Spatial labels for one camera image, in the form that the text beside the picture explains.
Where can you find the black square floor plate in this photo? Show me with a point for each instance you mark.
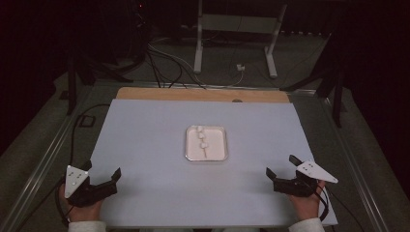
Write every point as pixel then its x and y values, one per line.
pixel 87 121

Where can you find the metal floor rail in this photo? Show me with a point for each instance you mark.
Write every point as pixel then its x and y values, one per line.
pixel 42 161
pixel 351 161

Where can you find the dark device with red light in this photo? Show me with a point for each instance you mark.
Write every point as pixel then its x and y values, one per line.
pixel 140 29

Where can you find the black stand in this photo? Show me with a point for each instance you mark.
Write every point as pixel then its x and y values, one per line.
pixel 71 83
pixel 336 96

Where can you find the white metal desk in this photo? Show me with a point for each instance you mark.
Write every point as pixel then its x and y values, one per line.
pixel 238 23

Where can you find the wooden skewer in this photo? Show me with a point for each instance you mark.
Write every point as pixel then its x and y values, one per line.
pixel 205 154

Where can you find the pale blue table sheet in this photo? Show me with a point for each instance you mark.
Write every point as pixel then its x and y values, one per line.
pixel 145 145

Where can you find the white power strip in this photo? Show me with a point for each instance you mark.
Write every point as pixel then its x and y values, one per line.
pixel 301 32

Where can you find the person's right hand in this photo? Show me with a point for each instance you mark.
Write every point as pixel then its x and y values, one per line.
pixel 307 208

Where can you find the person's left hand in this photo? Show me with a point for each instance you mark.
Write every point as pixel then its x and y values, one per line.
pixel 82 213

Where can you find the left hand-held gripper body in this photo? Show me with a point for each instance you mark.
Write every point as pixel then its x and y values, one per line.
pixel 84 190

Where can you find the white square tray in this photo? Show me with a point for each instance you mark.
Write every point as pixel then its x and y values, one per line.
pixel 216 151

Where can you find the white plug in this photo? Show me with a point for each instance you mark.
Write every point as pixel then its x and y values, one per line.
pixel 240 67

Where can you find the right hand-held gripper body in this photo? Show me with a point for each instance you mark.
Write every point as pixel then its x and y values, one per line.
pixel 299 187

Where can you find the white marshmallow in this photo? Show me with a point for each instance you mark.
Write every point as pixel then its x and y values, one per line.
pixel 199 129
pixel 204 145
pixel 201 135

